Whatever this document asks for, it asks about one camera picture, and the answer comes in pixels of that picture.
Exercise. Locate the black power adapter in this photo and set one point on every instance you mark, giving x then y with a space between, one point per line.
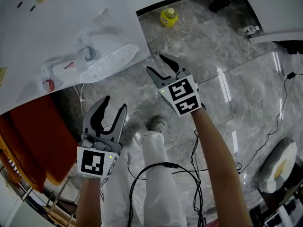
291 75

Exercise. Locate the yellow plastic bottle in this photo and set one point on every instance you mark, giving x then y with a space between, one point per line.
168 18

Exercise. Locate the person's leg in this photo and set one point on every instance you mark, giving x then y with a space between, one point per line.
118 197
158 185

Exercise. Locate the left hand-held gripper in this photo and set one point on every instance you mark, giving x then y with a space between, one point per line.
92 162

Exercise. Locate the clear labelled bottle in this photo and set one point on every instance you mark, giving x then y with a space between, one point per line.
248 30

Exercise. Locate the dark stool frame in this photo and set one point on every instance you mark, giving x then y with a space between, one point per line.
279 209

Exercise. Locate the person's left forearm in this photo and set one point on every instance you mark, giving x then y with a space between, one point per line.
90 202

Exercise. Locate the person's left leg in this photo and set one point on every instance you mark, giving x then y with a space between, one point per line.
118 197

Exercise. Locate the red tap lever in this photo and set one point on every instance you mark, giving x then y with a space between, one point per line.
50 85

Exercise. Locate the person's right leg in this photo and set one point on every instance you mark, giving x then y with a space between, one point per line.
158 185

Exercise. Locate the orange cloth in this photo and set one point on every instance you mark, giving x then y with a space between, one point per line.
40 141

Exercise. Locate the blue tap lever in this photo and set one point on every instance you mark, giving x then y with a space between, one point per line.
89 53

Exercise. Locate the person's right forearm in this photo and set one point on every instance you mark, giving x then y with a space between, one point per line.
213 162

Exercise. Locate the person's grey right shoe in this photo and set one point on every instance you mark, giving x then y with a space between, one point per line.
158 124

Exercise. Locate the white furniture panel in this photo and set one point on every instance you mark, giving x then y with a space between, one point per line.
274 8

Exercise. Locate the black chair caster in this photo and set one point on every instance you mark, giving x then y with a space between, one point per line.
219 2

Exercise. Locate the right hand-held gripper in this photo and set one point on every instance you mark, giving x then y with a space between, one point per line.
182 91

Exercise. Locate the black furniture foot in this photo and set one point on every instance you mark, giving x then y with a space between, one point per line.
293 47

